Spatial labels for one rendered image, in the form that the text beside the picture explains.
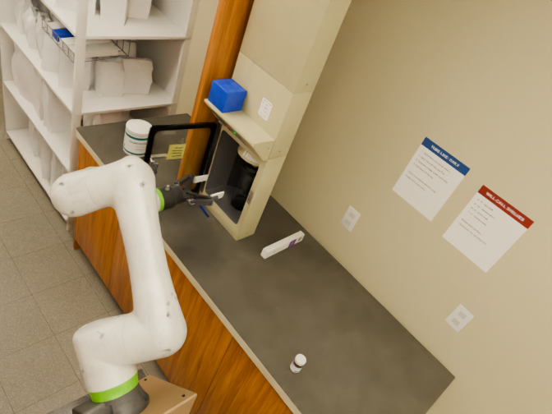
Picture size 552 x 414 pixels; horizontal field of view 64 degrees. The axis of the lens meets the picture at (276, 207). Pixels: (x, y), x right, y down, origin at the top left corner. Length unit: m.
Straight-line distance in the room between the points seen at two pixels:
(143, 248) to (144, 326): 0.19
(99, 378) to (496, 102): 1.49
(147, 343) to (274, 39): 1.10
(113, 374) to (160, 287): 0.24
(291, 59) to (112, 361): 1.11
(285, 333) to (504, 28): 1.33
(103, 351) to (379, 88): 1.40
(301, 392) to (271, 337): 0.23
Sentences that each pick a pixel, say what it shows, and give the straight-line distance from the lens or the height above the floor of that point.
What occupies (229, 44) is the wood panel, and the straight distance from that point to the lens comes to 1.85.
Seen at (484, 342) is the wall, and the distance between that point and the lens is 2.03.
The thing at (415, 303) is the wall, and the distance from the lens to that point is 2.09.
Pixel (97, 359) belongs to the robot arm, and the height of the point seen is 1.27.
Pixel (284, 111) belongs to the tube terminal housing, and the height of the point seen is 1.63.
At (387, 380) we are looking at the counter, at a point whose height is 0.94.
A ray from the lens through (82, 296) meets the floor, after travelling 2.92.
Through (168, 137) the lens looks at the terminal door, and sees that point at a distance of 1.87.
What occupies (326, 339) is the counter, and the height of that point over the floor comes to 0.94.
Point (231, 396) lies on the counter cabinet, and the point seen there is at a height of 0.55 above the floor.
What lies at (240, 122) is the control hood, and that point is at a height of 1.51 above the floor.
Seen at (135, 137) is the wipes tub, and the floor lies 1.06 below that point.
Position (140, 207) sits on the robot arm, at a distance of 1.18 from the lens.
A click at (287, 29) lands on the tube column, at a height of 1.89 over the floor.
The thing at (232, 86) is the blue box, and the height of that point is 1.60.
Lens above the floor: 2.35
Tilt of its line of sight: 37 degrees down
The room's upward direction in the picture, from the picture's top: 24 degrees clockwise
